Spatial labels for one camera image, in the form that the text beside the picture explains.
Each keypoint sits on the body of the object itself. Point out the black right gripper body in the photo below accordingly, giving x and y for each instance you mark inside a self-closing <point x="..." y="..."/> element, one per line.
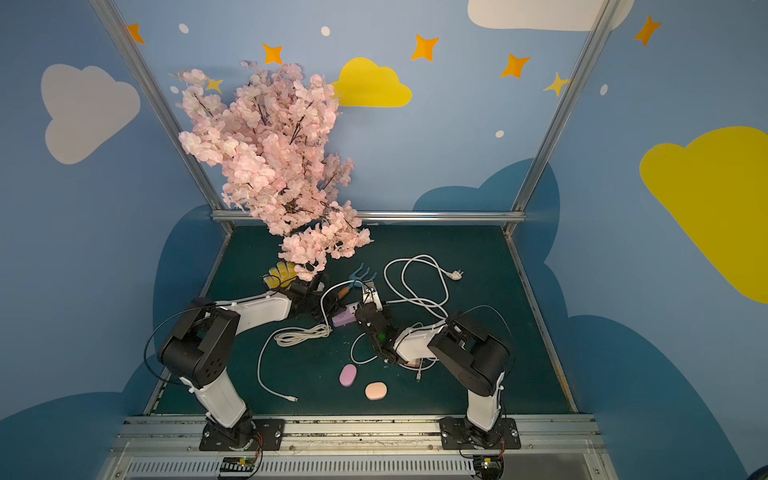
<point x="370" y="312"/>

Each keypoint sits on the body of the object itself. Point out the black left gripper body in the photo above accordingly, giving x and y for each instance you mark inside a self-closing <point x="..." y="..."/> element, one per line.
<point x="310" y="287"/>

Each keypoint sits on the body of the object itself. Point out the purple earbud case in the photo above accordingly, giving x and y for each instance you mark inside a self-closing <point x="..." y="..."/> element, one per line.
<point x="348" y="375"/>

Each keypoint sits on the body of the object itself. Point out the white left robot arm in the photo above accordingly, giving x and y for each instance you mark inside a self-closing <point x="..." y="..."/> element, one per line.
<point x="198" y="347"/>

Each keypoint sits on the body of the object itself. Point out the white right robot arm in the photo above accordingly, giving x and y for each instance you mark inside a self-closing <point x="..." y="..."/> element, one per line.
<point x="475" y="358"/>

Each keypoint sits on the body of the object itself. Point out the purple power strip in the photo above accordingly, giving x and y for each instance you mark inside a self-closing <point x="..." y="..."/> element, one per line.
<point x="346" y="316"/>

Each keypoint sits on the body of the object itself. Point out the yellow white work glove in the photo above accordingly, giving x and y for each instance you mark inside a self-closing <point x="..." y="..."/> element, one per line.
<point x="280" y="276"/>

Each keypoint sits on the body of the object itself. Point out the blue garden hand fork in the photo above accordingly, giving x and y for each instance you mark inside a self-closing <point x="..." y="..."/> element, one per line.
<point x="358" y="279"/>

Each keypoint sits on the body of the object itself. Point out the pink earbud case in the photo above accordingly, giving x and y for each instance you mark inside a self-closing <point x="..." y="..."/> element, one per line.
<point x="376" y="391"/>

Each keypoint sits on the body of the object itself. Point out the pink cherry blossom tree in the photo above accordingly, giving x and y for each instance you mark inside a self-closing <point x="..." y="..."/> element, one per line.
<point x="270" y="145"/>

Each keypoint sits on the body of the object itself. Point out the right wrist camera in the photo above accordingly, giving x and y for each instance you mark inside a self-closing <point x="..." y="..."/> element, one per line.
<point x="370" y="295"/>

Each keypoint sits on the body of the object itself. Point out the pink charger with white cable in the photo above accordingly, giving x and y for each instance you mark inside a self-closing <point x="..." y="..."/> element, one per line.
<point x="418" y="366"/>

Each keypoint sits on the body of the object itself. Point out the aluminium frame back rail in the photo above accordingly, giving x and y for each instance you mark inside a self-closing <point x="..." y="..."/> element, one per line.
<point x="460" y="217"/>

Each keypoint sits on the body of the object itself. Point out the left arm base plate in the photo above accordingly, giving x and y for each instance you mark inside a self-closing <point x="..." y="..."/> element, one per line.
<point x="248" y="434"/>

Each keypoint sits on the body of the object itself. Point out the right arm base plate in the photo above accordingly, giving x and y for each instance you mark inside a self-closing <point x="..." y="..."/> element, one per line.
<point x="460" y="434"/>

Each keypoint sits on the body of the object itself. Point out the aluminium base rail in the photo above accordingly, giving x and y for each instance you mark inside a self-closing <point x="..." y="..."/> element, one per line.
<point x="360" y="447"/>

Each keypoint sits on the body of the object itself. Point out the aluminium frame post left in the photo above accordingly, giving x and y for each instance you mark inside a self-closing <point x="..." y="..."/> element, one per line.
<point x="112" y="20"/>

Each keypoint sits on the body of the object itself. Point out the aluminium frame post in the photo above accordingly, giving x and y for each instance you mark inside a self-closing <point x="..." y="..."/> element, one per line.
<point x="583" y="68"/>
<point x="112" y="20"/>

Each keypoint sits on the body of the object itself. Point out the aluminium frame post right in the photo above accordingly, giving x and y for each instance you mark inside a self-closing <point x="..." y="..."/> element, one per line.
<point x="583" y="68"/>

